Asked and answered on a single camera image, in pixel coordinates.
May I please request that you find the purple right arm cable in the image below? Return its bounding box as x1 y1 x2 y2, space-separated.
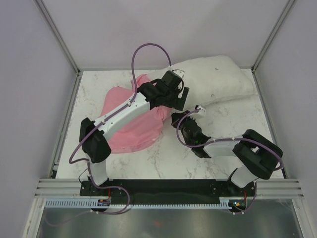
175 109 284 216

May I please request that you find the right aluminium frame post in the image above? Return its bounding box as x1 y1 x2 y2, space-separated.
251 0 297 73

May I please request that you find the white slotted cable duct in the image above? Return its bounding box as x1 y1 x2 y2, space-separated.
45 198 238 210

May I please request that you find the aluminium frame post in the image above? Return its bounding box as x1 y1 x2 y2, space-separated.
34 0 81 75
251 0 297 73

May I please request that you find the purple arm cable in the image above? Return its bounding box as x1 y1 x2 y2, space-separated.
68 43 173 215
175 109 284 216

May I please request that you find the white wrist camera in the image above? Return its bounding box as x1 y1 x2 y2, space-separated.
171 69 185 79
193 105 206 119

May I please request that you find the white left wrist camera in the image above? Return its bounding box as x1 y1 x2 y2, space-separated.
171 69 185 79

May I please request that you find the aluminium front rail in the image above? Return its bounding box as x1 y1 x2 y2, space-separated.
35 178 304 199

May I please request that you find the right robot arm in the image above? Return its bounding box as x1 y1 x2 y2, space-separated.
171 110 283 196

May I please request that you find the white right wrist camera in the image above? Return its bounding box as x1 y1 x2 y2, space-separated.
193 105 206 119

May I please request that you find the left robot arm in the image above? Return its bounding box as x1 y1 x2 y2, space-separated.
80 69 189 195

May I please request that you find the white pillow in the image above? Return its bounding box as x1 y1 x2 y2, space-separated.
173 56 255 110

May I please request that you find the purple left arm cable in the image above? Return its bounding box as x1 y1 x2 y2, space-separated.
68 43 173 215

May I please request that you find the pink satin pillowcase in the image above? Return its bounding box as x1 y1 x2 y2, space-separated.
101 86 171 154

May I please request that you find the left aluminium frame post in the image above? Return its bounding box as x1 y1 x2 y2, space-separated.
34 0 81 75

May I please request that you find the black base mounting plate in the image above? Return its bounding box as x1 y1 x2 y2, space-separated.
79 178 256 205

